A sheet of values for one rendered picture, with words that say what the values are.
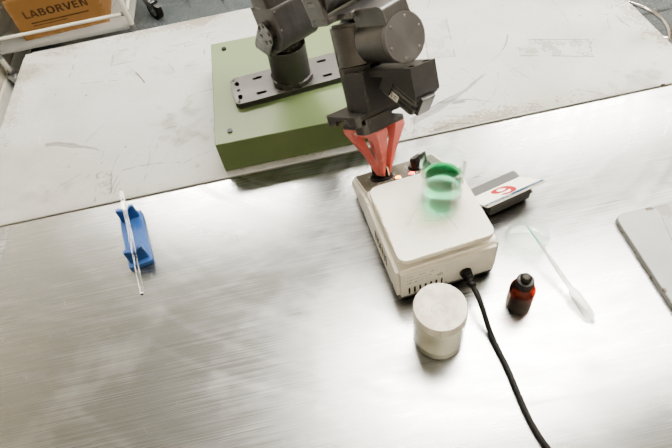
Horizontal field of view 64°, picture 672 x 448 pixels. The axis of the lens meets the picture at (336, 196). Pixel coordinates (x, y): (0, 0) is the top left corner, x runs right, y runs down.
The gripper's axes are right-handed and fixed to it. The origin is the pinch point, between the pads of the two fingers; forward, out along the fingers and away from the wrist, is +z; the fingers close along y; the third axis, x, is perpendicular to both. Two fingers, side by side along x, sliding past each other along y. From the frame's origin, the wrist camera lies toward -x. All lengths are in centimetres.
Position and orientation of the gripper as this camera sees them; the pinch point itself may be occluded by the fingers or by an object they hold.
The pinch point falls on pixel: (382, 168)
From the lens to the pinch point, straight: 73.9
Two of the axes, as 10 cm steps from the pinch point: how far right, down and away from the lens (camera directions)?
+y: 7.4, -4.0, 5.3
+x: -6.3, -1.5, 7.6
